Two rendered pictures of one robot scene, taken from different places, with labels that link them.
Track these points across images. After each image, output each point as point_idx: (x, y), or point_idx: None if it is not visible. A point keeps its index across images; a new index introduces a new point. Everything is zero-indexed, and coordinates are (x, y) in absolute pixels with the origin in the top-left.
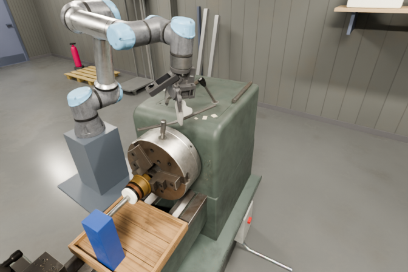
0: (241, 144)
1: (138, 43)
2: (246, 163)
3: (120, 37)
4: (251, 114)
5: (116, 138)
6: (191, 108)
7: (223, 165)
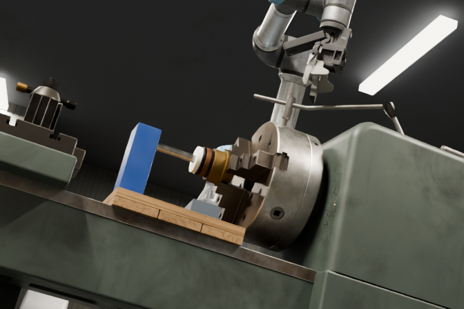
0: (456, 258)
1: None
2: None
3: None
4: None
5: None
6: (328, 70)
7: (368, 211)
